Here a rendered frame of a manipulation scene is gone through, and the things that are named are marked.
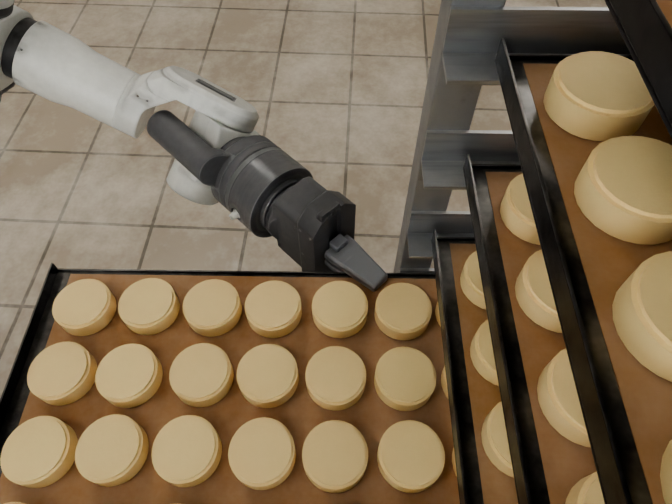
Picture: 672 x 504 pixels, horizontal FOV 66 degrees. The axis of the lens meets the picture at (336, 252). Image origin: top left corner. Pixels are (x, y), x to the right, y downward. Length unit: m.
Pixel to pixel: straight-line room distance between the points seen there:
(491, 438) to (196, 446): 0.21
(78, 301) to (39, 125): 1.74
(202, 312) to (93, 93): 0.27
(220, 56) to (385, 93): 0.70
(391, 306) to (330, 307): 0.05
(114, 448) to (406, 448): 0.22
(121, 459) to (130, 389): 0.05
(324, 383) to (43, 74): 0.41
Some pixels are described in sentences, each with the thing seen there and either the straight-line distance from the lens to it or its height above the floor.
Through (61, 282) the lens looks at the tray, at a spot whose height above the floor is 0.89.
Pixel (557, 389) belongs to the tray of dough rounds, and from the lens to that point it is 0.29.
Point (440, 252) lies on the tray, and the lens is 0.45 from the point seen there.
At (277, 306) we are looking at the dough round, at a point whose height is 0.91.
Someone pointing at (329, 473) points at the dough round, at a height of 0.91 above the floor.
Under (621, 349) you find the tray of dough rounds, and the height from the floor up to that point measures 1.13.
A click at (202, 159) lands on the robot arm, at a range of 0.54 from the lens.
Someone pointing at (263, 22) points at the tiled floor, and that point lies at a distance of 2.47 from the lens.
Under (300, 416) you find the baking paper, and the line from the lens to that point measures 0.45.
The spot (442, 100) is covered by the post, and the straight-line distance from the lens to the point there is 0.36.
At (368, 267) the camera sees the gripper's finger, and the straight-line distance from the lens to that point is 0.49.
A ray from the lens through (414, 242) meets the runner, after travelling 0.45.
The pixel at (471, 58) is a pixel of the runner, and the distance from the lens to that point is 0.33.
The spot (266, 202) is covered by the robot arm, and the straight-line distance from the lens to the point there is 0.53.
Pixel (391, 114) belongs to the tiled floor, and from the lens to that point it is 2.00.
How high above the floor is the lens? 1.32
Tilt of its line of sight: 56 degrees down
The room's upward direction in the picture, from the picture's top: straight up
